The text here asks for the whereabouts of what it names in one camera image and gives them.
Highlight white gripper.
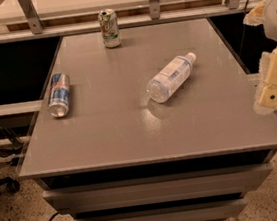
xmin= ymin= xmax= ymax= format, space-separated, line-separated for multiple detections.
xmin=243 ymin=0 xmax=277 ymax=115

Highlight clear plastic water bottle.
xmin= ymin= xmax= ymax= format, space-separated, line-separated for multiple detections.
xmin=147 ymin=52 xmax=197 ymax=103

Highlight green white soda can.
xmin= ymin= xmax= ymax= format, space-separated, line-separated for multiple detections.
xmin=98 ymin=8 xmax=121 ymax=48

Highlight blue silver redbull can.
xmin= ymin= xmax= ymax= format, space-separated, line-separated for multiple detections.
xmin=47 ymin=73 xmax=70 ymax=118

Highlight grey drawer cabinet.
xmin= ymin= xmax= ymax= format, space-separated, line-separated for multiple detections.
xmin=20 ymin=19 xmax=277 ymax=221

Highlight black office chair base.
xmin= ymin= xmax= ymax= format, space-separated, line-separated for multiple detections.
xmin=0 ymin=177 xmax=20 ymax=194

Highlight left metal bracket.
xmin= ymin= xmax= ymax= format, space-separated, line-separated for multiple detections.
xmin=17 ymin=0 xmax=44 ymax=35

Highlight black cables at left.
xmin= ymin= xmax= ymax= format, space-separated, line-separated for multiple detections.
xmin=0 ymin=114 xmax=27 ymax=168

